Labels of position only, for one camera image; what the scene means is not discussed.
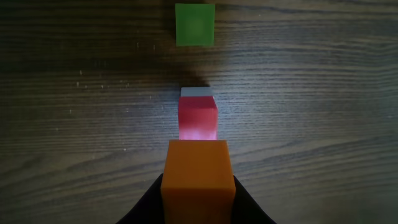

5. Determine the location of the green cube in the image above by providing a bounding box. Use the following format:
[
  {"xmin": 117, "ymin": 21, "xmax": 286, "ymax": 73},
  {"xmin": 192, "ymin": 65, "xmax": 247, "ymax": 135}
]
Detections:
[{"xmin": 175, "ymin": 2, "xmax": 216, "ymax": 47}]

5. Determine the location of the white cube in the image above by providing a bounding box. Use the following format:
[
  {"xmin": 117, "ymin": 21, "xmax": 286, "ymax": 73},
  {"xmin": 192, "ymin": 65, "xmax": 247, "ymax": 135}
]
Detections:
[{"xmin": 180, "ymin": 86, "xmax": 215, "ymax": 98}]

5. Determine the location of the orange cube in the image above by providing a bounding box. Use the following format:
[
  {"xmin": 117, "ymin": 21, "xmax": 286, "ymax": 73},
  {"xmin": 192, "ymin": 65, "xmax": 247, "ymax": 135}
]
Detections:
[{"xmin": 160, "ymin": 139, "xmax": 236, "ymax": 224}]

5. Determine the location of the red cube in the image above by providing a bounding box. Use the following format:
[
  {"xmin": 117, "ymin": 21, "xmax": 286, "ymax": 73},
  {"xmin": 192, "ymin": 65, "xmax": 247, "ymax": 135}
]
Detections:
[{"xmin": 178, "ymin": 95, "xmax": 218, "ymax": 141}]

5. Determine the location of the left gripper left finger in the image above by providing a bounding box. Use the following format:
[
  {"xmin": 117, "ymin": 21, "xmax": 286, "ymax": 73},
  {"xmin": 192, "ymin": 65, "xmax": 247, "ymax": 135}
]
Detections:
[{"xmin": 115, "ymin": 173, "xmax": 165, "ymax": 224}]

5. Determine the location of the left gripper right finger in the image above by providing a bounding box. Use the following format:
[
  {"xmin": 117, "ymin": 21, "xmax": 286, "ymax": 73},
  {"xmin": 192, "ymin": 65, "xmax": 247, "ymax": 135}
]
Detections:
[{"xmin": 231, "ymin": 175, "xmax": 277, "ymax": 224}]

